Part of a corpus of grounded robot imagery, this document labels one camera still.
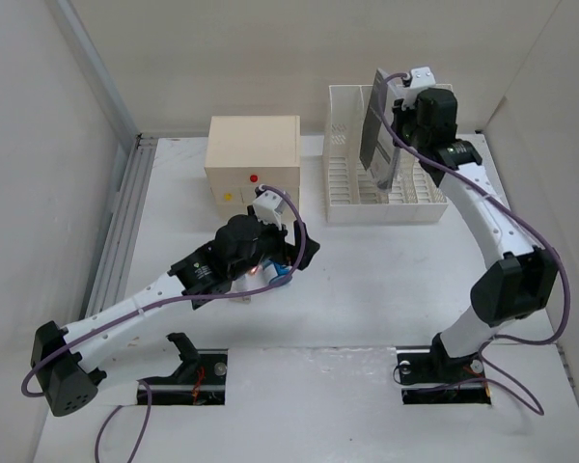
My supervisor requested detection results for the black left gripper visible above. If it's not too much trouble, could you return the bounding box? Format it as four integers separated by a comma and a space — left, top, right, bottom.
230, 206, 317, 281

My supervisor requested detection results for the grey setup guide booklet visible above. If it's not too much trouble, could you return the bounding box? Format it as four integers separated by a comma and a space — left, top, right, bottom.
359, 68, 400, 194

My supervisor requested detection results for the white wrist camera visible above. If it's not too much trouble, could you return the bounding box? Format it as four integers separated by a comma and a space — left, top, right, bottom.
252, 189, 286, 230
404, 67, 436, 91

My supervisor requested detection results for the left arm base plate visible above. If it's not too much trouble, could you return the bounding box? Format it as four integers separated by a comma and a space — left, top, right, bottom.
145, 350, 228, 406

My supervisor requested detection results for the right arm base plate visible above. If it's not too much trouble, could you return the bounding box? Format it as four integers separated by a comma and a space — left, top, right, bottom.
394, 346, 491, 405

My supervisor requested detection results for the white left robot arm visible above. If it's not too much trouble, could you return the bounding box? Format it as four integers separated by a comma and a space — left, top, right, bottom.
26, 214, 320, 417

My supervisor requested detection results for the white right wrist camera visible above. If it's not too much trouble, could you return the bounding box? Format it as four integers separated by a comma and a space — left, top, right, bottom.
404, 67, 436, 91

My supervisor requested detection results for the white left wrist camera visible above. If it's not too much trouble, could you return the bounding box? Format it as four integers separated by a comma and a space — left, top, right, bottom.
252, 189, 286, 230

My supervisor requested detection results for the cream wooden drawer cabinet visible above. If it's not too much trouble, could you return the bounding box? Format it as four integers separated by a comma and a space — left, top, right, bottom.
205, 116, 301, 220

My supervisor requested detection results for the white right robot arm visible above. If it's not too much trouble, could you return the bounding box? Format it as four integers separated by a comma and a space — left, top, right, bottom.
391, 87, 558, 382

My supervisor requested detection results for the blue plastic jar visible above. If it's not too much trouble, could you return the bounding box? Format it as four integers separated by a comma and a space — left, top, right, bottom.
262, 260, 292, 286

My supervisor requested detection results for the small beige eraser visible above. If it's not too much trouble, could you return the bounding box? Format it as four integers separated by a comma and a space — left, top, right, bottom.
229, 294, 251, 304

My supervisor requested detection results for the white perforated file organizer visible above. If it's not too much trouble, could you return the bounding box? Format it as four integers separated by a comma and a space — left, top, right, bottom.
322, 85, 448, 225

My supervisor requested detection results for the aluminium rail frame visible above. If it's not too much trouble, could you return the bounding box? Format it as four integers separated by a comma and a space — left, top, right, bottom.
52, 0, 158, 314

